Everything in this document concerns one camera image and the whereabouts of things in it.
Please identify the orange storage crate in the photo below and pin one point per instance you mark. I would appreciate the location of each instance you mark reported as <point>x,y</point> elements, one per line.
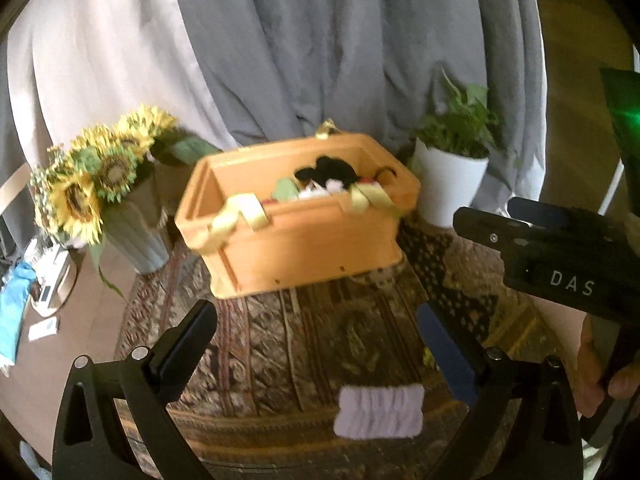
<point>300,245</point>

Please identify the lavender towel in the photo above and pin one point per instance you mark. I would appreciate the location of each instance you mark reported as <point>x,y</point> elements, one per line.
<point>380,410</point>

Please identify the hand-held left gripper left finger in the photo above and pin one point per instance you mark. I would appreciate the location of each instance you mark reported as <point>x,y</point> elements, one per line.
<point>185,345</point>

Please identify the white plant pot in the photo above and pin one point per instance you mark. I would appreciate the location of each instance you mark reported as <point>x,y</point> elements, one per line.
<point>445,185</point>

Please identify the sunflower bouquet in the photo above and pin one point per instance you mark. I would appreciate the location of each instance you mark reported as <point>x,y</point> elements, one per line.
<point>75,200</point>

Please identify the white sheer curtain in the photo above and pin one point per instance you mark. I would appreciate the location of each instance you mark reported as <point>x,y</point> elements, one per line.
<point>537,110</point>

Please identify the yellow soft toy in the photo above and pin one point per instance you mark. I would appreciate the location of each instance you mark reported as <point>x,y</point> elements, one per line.
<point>427,357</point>

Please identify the person's right hand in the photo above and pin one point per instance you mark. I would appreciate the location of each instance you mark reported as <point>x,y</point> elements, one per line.
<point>587,375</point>

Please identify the patterned brown rug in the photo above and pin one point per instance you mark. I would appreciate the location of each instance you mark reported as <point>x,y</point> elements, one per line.
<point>310,340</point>

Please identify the small white packet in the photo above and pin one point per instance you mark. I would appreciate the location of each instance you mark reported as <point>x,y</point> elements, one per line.
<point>44,330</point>

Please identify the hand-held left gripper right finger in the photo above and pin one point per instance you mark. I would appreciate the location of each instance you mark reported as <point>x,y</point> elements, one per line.
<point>447,360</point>

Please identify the beige curtain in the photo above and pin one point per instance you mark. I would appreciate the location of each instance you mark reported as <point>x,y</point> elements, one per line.
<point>100,50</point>

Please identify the black mouse plush toy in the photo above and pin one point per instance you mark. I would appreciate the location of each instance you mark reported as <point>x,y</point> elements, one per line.
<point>325,170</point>

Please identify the green leafy houseplant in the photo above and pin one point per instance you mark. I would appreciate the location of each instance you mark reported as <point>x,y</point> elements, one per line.
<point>460,120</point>

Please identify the wide grey curtain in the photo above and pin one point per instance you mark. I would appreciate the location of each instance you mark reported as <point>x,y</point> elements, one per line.
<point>325,50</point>

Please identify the blue cloth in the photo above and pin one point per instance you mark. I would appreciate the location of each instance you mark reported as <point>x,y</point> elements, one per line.
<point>15,310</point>

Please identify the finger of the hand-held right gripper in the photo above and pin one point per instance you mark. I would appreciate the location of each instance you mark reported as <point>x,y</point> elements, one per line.
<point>480,230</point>
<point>550,212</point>

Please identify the grey-green ribbed vase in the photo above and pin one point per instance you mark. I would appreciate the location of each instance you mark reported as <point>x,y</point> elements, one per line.
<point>135,240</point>

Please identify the narrow grey curtain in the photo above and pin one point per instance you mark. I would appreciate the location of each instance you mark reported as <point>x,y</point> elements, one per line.
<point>6,125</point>

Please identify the white curved pole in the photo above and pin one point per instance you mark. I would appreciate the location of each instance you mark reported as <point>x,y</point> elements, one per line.
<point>612,195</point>

